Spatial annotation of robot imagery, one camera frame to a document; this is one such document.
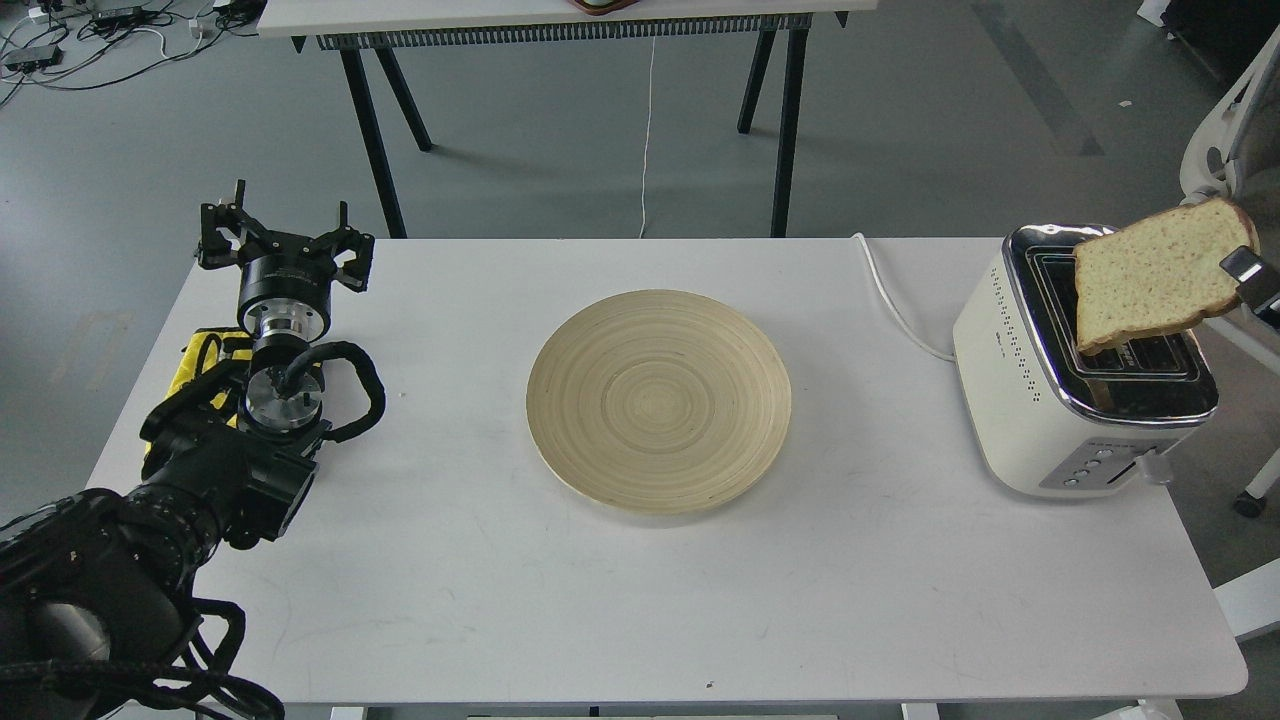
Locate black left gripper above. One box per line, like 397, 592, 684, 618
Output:
196, 181, 375, 313

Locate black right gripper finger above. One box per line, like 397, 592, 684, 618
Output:
1220, 246, 1279, 327

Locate slice of bread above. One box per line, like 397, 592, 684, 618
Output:
1073, 199, 1260, 356

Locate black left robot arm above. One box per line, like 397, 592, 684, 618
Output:
1, 184, 387, 719

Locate white chrome toaster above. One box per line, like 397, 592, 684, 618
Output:
954, 224, 1219, 500

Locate white office chair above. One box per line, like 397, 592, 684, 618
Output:
1179, 27, 1279, 518

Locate yellow black cloth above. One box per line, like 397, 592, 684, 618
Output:
145, 328, 326, 471

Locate brown object on background table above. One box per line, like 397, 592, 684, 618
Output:
570, 0, 636, 15

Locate round wooden plate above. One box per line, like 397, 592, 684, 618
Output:
525, 290, 794, 515

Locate floor cables and power strips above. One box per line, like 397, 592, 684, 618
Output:
0, 0, 269, 105

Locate white toaster power cable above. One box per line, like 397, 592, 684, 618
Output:
851, 232, 957, 363

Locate white hanging cable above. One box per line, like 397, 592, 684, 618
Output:
637, 36, 658, 240

